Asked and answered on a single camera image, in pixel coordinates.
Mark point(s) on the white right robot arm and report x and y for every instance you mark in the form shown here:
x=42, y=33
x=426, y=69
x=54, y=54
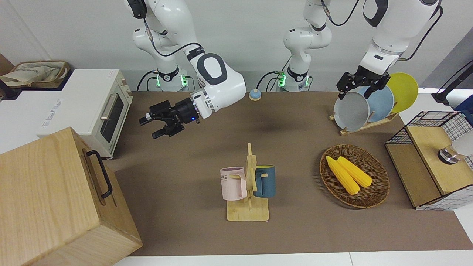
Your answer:
x=221, y=85

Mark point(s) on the wooden plate rack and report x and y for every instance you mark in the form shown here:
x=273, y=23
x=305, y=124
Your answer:
x=369, y=125

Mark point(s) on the dark blue mug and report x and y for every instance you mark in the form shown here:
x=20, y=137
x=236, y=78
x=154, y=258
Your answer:
x=268, y=183

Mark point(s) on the wooden mug tree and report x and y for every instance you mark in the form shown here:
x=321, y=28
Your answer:
x=247, y=212

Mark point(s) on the light blue plate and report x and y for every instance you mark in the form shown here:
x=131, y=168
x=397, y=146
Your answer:
x=380, y=103

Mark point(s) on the light wooden cabinet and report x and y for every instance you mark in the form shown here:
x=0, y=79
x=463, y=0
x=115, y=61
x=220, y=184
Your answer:
x=44, y=192

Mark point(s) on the cream toaster oven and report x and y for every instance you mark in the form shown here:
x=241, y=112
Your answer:
x=85, y=96

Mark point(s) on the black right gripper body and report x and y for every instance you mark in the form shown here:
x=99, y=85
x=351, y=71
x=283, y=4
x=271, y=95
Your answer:
x=170, y=116

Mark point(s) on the black camera stand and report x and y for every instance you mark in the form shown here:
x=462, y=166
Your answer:
x=449, y=87

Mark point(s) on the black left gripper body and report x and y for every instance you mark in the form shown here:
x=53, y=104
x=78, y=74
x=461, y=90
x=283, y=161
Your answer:
x=373, y=79

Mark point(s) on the grey plate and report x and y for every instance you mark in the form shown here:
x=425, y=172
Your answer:
x=351, y=112

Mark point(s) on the white box with print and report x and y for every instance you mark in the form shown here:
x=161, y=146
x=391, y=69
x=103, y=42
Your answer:
x=22, y=114

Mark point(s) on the blue plastic box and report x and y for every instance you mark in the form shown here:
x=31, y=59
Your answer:
x=466, y=107

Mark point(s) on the yellow corn cob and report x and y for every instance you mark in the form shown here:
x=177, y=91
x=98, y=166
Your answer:
x=356, y=173
x=342, y=175

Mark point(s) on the brown wicker basket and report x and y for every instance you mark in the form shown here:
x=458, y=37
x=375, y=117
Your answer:
x=380, y=181

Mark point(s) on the clear glass cup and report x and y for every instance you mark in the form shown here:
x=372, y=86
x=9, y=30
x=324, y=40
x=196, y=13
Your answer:
x=448, y=155

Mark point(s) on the yellow plate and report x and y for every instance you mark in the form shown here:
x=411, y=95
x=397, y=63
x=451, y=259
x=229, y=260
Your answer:
x=404, y=90

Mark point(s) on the beige fabric storage basket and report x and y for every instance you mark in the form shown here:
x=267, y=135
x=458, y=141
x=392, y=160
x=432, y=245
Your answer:
x=33, y=72

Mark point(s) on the light wooden drawer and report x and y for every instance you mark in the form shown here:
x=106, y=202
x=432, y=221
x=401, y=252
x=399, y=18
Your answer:
x=105, y=210

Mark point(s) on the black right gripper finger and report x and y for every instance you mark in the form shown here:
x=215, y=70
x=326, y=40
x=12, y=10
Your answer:
x=151, y=119
x=162, y=133

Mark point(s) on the brown table mat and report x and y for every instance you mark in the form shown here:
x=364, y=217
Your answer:
x=184, y=184

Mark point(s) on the pink mug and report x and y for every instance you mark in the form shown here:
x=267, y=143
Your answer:
x=231, y=188

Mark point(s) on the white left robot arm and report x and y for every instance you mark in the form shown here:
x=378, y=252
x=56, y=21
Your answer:
x=391, y=37

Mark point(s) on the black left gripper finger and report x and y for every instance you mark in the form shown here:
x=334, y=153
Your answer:
x=368, y=93
x=346, y=85

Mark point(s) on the blue service bell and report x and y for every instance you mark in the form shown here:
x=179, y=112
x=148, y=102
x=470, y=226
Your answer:
x=255, y=96

